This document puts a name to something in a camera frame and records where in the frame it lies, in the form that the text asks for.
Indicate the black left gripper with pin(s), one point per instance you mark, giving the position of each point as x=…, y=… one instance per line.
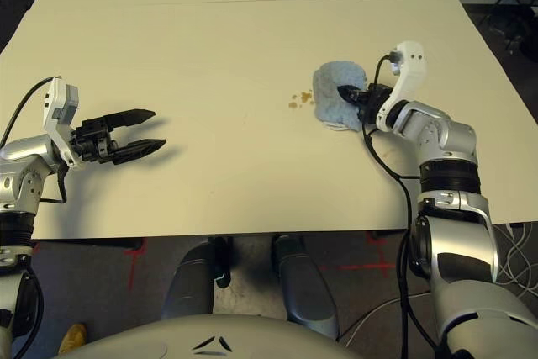
x=94, y=142

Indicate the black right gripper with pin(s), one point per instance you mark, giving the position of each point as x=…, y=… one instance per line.
x=372, y=100

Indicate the light blue terry rag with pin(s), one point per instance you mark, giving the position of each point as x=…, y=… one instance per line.
x=332, y=81

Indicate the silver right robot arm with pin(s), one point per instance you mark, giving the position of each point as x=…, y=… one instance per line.
x=445, y=136

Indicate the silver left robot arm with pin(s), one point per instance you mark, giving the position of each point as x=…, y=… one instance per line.
x=21, y=153

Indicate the small brown liquid spill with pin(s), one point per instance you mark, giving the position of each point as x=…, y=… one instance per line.
x=304, y=97

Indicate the red floor tape mark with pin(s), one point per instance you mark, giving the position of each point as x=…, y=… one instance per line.
x=131, y=275

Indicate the grey left robot leg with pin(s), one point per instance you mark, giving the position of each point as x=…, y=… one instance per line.
x=189, y=283

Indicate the grey robot leg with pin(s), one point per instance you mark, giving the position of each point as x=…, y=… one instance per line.
x=304, y=287
x=189, y=283

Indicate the black foam puzzle mat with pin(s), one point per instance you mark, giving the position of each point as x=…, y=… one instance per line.
x=12, y=10

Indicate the red floor tape cross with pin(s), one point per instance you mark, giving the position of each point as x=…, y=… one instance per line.
x=370, y=267

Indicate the grey right robot leg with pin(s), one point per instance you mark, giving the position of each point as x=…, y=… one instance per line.
x=304, y=287

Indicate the yellow rounded object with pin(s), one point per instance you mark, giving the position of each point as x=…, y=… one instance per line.
x=75, y=336

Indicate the grey robot torso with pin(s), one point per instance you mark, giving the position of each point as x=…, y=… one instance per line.
x=210, y=334

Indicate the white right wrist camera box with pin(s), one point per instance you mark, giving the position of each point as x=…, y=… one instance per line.
x=409, y=69

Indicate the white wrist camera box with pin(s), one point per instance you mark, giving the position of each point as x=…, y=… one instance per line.
x=52, y=102
x=409, y=69

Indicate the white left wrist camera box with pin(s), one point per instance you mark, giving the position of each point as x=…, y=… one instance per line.
x=52, y=102

